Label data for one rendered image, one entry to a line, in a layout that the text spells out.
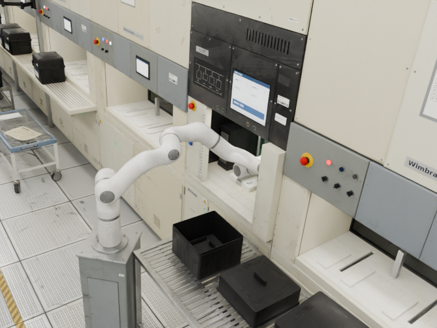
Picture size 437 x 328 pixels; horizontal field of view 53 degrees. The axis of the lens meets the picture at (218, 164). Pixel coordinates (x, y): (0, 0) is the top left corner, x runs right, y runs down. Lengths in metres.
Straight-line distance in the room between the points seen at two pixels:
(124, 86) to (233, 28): 1.94
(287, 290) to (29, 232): 2.46
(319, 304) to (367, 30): 1.08
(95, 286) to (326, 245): 1.28
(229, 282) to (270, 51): 1.10
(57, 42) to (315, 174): 3.92
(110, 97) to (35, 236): 1.34
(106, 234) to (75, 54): 3.37
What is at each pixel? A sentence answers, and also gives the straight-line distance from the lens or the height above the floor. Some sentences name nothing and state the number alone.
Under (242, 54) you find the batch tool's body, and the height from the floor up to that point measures 1.77.
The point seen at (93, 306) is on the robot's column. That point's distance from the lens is 2.69.
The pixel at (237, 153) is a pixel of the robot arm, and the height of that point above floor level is 1.30.
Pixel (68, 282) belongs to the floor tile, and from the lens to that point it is 3.44.
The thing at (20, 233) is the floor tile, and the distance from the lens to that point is 3.99.
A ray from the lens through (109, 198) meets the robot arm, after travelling 2.22.
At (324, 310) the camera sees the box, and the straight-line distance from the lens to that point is 1.89.
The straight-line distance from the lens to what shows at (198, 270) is 2.24.
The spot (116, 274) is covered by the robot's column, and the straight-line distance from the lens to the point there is 2.46.
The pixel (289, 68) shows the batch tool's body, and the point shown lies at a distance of 2.03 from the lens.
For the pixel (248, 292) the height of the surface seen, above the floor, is 0.86.
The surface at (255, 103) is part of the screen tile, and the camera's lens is 2.23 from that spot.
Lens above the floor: 2.32
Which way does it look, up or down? 28 degrees down
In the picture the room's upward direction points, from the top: 5 degrees clockwise
